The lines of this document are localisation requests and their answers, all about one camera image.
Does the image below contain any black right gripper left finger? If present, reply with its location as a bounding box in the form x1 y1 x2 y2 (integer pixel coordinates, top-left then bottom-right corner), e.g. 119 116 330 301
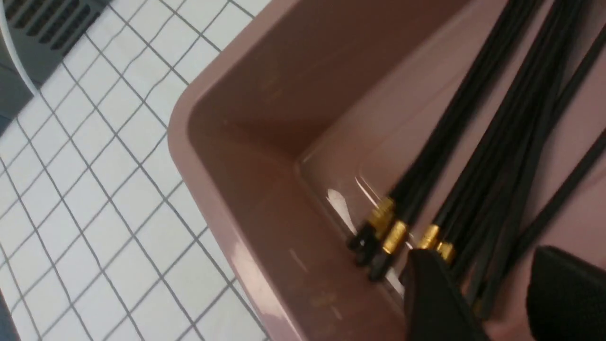
401 248 490 341

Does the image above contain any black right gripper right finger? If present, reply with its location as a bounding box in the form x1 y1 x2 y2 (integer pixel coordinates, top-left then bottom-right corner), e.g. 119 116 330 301
526 246 606 341

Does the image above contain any black chopstick in bin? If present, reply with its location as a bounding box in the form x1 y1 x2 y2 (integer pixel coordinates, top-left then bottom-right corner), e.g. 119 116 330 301
347 0 537 252
356 0 540 282
474 129 606 320
436 0 606 304

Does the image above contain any black chopstick crossing in bin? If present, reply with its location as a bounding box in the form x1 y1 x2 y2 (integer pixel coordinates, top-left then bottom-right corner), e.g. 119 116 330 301
416 0 586 250

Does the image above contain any black chopstick leftmost in bin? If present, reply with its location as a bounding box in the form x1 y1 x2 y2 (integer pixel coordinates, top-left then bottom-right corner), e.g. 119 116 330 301
347 0 537 252

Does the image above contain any black chopstick rightmost in bin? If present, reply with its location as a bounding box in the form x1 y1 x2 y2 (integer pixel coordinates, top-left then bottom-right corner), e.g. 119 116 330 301
474 129 606 320

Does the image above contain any pink plastic bin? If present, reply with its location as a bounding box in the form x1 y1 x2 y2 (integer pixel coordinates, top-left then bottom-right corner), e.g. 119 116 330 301
168 0 533 341

